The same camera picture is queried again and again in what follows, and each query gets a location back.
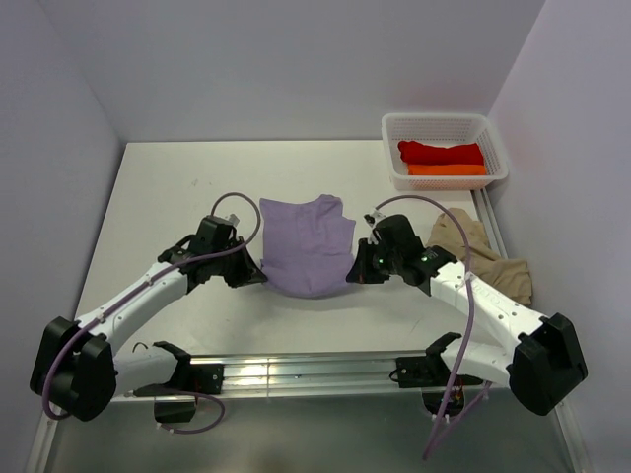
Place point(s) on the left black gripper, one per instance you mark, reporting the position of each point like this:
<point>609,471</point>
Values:
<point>248,272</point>

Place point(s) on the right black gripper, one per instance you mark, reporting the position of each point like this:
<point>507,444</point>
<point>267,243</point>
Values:
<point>362,271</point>

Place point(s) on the lilac t shirt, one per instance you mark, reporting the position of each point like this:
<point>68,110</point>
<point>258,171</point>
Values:
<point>307,247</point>

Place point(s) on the white plastic basket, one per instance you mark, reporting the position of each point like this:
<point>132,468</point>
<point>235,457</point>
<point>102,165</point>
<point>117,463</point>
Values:
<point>442,130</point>

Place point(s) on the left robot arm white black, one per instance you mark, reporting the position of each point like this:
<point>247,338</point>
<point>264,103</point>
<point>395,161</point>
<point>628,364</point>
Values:
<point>78,367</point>

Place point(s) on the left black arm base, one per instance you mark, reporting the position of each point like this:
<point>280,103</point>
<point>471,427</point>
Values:
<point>178,401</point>

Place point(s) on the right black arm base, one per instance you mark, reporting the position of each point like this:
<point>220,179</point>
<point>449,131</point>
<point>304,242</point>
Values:
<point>420,371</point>

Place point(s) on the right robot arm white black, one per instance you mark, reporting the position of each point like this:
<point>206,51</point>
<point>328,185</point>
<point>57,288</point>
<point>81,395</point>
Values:
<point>538,357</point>

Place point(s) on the rolled red t shirt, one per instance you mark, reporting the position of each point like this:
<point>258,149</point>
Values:
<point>415,153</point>

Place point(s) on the rolled orange t shirt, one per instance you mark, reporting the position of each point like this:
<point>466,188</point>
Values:
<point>447,170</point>

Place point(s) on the beige t shirt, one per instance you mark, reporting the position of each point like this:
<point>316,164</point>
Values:
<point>509,276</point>

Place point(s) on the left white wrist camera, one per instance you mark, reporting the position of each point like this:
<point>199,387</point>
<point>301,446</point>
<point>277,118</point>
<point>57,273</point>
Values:
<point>232,219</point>

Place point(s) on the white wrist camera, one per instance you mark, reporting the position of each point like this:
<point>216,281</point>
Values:
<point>374,218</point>
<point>232,219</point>

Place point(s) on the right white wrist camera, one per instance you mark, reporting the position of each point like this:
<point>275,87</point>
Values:
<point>374,218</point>

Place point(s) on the aluminium frame rails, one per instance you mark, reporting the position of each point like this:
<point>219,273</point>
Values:
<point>306,384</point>

